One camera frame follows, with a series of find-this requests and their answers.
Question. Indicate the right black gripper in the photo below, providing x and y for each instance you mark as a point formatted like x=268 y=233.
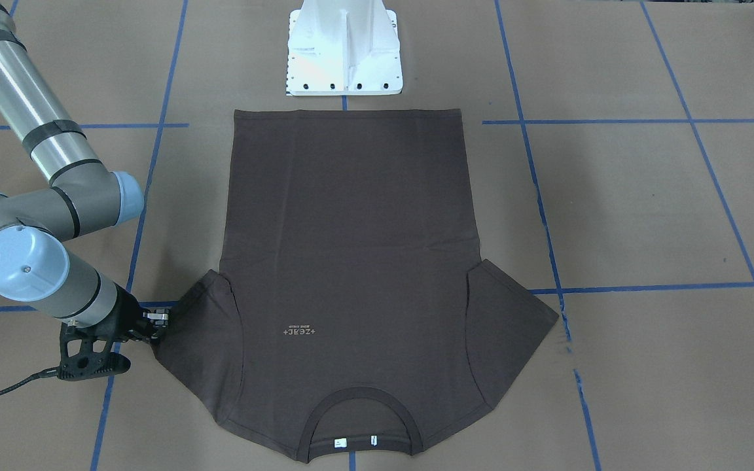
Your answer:
x=129 y=314

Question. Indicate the dark brown t-shirt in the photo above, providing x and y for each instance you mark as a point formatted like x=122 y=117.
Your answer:
x=351 y=310

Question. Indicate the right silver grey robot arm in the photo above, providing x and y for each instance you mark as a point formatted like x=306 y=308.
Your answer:
x=81 y=197

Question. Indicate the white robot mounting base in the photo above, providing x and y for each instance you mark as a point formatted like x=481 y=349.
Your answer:
x=343 y=48

